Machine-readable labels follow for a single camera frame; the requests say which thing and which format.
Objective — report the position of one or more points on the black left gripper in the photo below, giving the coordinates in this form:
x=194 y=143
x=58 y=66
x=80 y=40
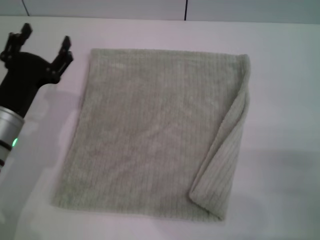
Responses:
x=22 y=75

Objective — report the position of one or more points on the light green ribbed towel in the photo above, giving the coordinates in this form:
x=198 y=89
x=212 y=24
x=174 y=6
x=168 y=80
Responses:
x=150 y=125

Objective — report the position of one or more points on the black vertical wall strip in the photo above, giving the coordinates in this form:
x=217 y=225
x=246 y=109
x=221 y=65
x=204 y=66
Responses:
x=185 y=10

